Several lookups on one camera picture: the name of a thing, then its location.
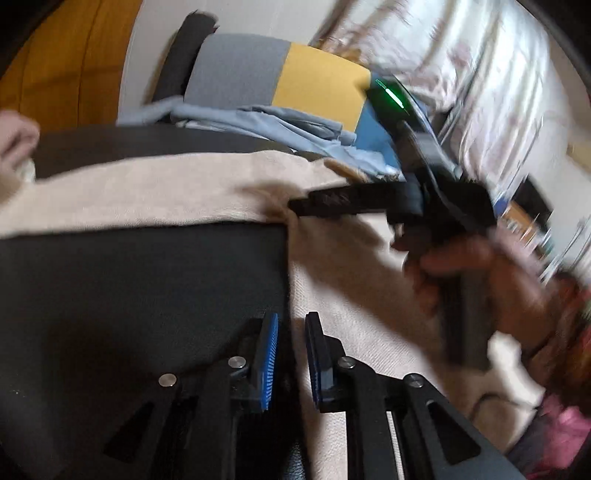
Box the black rolled mat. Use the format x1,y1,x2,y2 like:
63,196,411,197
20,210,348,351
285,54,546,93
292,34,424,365
151,10,219,101

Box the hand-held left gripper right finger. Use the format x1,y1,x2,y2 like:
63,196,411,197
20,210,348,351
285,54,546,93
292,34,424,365
305,311,527,480

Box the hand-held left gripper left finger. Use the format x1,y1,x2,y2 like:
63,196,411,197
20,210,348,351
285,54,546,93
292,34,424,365
46,313,280,480

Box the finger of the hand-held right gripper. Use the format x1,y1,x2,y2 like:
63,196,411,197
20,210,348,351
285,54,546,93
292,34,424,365
287,181,419,219

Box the pink folded garment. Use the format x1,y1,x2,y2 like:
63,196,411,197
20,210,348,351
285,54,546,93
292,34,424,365
0,110,41,162

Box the black monitor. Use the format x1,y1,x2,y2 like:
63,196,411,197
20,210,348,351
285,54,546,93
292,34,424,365
512,176,553,222

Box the grey yellow blue chair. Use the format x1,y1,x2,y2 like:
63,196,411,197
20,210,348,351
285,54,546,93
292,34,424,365
117,32,419,181

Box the floral white curtain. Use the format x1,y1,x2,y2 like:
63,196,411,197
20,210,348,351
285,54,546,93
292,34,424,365
309,0,583,241

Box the grey-blue garment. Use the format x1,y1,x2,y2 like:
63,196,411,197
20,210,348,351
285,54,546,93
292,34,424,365
168,102,402,181

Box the person's right hand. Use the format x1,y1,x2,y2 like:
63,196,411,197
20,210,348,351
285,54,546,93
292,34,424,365
405,230,557,354

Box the beige knit sweater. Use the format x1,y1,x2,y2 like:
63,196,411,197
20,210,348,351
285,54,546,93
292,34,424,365
0,150,546,480

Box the person's red top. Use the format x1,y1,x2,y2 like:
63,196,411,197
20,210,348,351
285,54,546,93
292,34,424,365
512,392,591,469

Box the cluttered wooden side desk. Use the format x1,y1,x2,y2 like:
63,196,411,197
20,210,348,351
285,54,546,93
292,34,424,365
496,200,555,278

